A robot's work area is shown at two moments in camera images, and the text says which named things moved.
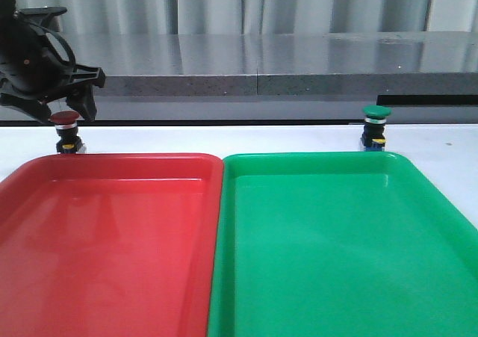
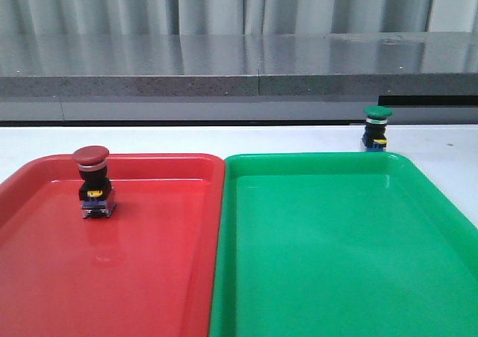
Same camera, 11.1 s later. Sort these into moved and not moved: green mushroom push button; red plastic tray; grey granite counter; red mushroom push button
Moved: red mushroom push button
Not moved: red plastic tray; grey granite counter; green mushroom push button
